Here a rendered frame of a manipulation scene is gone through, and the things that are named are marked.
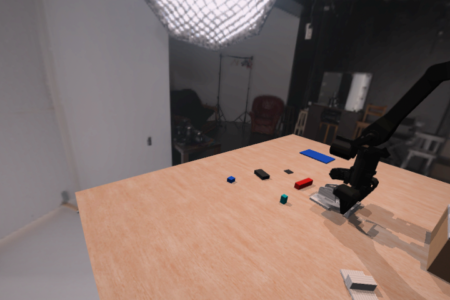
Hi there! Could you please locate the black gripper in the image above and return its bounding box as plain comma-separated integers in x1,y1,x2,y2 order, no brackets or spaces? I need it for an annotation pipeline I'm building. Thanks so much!
332,164,379,215

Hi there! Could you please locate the teal cube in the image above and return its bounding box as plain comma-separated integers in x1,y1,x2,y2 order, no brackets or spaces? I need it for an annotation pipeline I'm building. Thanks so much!
280,194,288,204

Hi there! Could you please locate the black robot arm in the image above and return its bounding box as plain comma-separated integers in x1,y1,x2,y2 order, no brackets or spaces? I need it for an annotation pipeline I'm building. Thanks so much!
329,61,450,185

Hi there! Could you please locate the blue flat rectangular plate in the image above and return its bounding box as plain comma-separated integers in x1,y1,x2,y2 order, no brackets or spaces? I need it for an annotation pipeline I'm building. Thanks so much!
300,149,335,164

